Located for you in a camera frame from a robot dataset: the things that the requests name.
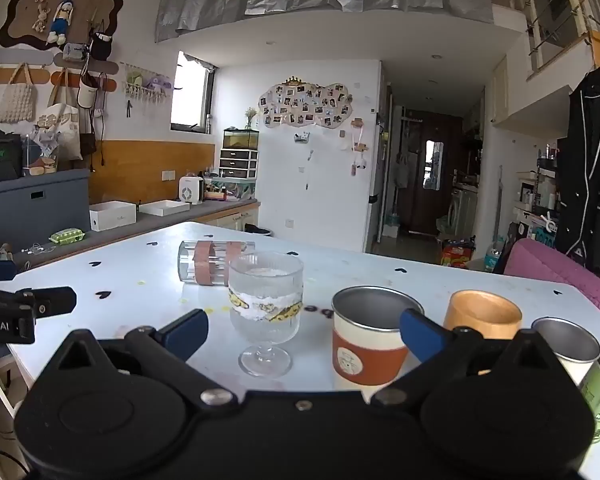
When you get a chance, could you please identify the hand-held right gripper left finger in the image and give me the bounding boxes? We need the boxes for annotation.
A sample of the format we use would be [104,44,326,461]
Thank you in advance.
[30,308,237,407]

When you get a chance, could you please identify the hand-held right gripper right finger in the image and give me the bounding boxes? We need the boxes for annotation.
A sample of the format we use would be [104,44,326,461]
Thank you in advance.
[371,308,583,407]

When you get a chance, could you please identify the clear glass cup brown band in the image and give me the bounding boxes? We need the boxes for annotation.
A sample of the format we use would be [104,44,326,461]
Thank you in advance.
[178,240,256,287]

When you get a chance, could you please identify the steel cup orange white sleeve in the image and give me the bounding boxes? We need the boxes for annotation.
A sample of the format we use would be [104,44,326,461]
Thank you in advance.
[331,285,425,389]

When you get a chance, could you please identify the orange wooden cup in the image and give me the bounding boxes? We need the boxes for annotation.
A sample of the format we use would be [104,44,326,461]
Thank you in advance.
[443,289,523,347]

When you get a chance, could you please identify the plain steel cup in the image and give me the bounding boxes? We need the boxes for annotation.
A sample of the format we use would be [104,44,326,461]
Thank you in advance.
[531,316,600,387]

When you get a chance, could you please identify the green wipes packet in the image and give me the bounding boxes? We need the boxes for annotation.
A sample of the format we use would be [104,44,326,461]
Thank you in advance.
[48,228,86,246]

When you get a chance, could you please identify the grey storage cabinet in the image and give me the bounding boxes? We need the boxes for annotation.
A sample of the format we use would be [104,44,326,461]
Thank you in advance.
[0,168,91,242]

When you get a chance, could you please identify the ribbed glass goblet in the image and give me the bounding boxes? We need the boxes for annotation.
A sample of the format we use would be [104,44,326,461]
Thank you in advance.
[228,252,305,379]

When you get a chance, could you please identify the red snack package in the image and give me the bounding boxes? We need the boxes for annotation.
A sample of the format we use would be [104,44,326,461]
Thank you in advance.
[440,244,474,268]

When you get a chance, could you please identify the tall white box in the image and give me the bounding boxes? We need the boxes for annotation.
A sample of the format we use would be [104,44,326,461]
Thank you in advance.
[89,200,138,232]

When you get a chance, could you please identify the black bag green logo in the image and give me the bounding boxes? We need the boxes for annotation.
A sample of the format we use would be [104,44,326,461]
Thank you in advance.
[0,124,23,185]

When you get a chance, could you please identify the flat white box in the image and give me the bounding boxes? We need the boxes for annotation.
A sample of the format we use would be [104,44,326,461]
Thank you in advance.
[138,199,191,218]

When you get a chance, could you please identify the white countertop appliance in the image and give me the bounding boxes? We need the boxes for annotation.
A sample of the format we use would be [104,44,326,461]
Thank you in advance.
[178,175,206,205]

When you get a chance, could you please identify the pink chair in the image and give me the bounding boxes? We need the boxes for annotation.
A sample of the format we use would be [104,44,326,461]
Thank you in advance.
[503,238,600,328]

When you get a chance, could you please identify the printed canvas tote bag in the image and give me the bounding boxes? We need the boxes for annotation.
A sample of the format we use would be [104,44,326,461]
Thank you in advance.
[36,69,84,162]

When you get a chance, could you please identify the dark wooden door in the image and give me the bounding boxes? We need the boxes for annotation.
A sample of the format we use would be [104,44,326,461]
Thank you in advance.
[411,112,464,236]

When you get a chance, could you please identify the white knitted tote bag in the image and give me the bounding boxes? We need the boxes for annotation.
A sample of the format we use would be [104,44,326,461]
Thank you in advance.
[0,63,37,125]

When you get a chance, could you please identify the small drawer organizer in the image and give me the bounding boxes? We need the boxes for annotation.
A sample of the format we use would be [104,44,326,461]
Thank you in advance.
[219,148,259,180]

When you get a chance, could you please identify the glass fish tank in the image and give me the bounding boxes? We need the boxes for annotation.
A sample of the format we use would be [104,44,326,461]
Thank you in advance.
[222,128,260,152]

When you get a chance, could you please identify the black jacket white trim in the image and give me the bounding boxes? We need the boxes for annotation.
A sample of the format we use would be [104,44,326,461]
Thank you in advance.
[554,66,600,270]

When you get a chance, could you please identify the window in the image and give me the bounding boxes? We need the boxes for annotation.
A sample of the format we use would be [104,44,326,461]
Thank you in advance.
[170,50,216,135]

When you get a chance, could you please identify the white wall rack with toys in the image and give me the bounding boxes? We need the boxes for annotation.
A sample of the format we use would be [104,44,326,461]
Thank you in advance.
[123,62,175,106]

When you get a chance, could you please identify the photo collage wall board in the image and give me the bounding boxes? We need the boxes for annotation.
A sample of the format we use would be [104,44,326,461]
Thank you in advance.
[257,75,354,129]

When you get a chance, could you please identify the brown wall board with dolls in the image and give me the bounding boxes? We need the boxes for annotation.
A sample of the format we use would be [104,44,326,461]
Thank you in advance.
[0,0,124,52]

